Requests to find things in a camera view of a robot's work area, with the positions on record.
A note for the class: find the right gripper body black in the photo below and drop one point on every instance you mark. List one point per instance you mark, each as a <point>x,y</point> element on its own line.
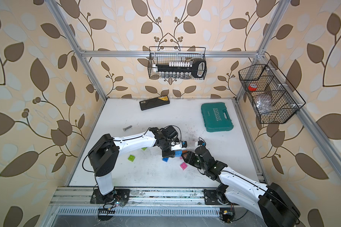
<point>194,161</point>

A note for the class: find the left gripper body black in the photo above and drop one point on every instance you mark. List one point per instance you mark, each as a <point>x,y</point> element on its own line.
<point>167,152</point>

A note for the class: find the pink lego brick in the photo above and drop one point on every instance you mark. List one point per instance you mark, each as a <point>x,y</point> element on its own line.
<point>183,165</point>

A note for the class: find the light blue long lego brick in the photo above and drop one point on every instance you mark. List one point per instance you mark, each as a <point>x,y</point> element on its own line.
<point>178,153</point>

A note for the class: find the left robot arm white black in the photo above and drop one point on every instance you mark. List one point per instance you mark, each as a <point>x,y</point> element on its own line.
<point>103,156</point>

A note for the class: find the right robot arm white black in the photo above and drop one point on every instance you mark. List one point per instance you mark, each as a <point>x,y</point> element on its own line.
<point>270,202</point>

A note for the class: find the green lego brick lower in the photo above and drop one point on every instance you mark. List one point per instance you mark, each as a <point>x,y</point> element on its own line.
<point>131,158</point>

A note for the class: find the black yellow tool case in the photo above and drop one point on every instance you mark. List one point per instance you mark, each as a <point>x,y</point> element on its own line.
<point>154,102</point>

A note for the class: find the green plastic tool case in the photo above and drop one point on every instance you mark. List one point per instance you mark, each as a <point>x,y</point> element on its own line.
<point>216,117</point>

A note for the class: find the black socket tool set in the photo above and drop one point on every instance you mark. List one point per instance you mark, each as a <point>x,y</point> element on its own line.
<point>184,69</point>

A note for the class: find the clear plastic bag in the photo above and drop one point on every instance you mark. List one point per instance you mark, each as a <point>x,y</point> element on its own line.
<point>263,103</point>

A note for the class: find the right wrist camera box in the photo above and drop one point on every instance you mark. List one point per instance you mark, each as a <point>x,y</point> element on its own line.
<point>201,149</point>

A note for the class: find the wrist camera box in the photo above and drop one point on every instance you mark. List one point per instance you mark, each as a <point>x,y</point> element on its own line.
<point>201,149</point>
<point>181,145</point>

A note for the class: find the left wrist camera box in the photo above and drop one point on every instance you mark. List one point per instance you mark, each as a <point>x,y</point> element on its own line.
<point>181,145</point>

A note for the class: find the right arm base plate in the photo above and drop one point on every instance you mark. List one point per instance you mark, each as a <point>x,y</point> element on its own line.
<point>213,197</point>

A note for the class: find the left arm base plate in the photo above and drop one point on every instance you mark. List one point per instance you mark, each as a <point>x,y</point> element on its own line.
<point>117,196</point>

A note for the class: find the black wire basket centre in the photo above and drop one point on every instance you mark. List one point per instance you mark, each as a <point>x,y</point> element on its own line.
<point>165,54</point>

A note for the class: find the black wire basket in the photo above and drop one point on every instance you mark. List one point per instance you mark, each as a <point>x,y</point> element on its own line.
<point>286,100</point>
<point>165,54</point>

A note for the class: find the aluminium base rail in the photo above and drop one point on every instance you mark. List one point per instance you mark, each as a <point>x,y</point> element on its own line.
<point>139,196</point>

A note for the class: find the black wire basket right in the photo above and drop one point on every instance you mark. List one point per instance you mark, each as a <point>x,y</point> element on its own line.
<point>286,100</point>

